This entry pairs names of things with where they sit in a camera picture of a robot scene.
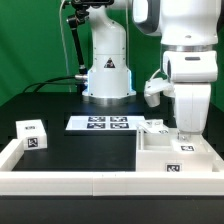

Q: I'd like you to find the white u-shaped obstacle frame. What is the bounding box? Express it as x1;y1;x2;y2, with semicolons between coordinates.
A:
0;139;224;196

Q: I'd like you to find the white cabinet top block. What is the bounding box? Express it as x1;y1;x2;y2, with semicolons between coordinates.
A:
16;119;47;150

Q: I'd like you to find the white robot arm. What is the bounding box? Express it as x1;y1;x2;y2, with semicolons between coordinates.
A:
83;0;222;135

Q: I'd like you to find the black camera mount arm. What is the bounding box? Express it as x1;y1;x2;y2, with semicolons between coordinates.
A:
62;0;114;93

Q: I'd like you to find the white marker base plate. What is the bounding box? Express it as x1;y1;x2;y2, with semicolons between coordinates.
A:
66;116;144;131

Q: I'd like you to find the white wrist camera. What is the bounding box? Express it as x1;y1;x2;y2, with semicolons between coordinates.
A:
144;78;173;107

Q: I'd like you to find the white cabinet body box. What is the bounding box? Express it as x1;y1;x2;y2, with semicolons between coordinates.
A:
136;128;215;172

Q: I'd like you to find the white cabinet door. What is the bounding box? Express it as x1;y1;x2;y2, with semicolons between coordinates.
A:
137;119;169;134
170;135;213;154

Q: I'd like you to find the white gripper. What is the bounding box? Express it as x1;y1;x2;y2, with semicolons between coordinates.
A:
174;83;211;140

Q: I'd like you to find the white thin cable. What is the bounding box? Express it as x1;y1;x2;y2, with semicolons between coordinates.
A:
58;0;73;94

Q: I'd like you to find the black cable bundle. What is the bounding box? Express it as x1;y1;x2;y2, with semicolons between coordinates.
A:
22;75;84;94

